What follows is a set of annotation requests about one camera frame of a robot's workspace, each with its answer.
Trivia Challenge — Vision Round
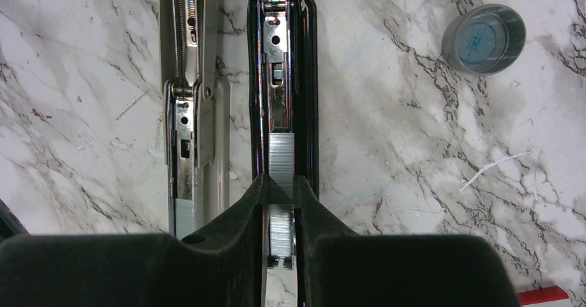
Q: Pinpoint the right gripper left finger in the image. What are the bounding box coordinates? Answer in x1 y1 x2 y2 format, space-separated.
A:
1 175 269 306

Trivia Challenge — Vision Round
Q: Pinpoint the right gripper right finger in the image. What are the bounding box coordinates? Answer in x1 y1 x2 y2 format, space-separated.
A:
294 176 519 306

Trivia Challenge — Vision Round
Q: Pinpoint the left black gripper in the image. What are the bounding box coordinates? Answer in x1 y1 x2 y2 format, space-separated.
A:
0 200 28 241

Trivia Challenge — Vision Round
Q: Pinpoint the grey staple strip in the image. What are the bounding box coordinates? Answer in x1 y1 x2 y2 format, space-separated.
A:
174 199 196 239
268 133 294 259

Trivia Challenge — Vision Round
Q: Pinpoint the silver chrome stapler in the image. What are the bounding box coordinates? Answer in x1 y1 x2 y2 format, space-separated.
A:
159 0 230 237

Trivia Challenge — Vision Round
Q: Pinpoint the small red staples box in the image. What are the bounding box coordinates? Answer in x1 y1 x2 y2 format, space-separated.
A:
518 286 574 307

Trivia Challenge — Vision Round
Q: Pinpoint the black stapler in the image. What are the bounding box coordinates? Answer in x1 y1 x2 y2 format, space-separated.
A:
247 0 320 269

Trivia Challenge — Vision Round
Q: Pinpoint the small dark round cap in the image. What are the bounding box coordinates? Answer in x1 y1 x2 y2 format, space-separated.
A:
442 3 527 75

